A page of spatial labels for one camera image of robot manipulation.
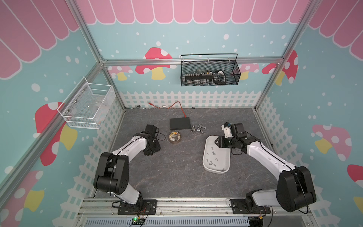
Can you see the green circuit board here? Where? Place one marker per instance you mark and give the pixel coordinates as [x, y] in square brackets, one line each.
[137, 221]

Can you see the black device in basket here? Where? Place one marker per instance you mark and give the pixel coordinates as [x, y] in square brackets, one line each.
[219, 78]

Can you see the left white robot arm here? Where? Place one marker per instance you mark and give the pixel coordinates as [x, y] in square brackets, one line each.
[112, 172]

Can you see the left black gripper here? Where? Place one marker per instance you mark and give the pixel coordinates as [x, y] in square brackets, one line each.
[158, 148]

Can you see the black wire wall basket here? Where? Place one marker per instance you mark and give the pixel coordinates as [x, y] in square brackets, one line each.
[197, 69]

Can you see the black flat box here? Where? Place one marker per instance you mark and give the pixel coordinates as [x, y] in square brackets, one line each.
[180, 123]

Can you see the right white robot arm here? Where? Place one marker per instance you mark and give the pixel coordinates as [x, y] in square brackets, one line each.
[295, 189]

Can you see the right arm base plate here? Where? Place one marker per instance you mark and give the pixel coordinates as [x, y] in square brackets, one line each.
[241, 205]

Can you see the white plastic storage box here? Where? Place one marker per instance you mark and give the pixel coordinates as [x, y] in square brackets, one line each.
[222, 154]

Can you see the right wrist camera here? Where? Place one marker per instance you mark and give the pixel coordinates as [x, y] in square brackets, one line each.
[226, 127]

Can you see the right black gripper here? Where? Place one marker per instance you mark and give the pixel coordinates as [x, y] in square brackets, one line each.
[221, 142]

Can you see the white wire wall basket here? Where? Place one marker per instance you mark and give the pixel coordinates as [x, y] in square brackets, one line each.
[88, 105]

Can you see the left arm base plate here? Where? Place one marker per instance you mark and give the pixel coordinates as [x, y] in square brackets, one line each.
[147, 207]

